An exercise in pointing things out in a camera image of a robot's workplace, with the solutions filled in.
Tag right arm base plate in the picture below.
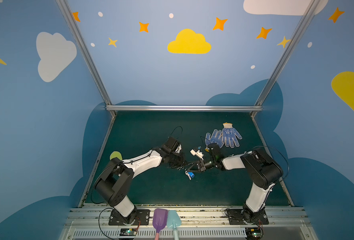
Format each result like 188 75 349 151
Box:
225 209 269 225

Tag right controller board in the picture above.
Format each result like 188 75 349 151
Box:
245 228 263 240

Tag blue dotted glove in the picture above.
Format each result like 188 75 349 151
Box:
222 123 242 148
205 129 224 148

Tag blue-capped keys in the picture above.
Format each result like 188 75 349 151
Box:
185 171 195 180

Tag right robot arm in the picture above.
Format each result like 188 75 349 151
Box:
185 143 283 225

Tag left blue dotted glove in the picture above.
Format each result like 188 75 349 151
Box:
205 129 224 148

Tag purple toy shovel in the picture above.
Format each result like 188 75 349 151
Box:
153 209 168 240

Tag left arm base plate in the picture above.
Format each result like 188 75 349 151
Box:
109 209 151 226

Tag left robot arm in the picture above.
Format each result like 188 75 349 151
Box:
93 137 184 225

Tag teal toy shovel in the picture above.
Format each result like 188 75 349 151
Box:
167 210 181 240

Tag right blue dotted glove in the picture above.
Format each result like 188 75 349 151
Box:
222 123 242 148

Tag controller board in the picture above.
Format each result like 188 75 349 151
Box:
120 229 137 237
245 228 263 240

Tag left controller board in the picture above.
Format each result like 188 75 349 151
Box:
120 229 137 237

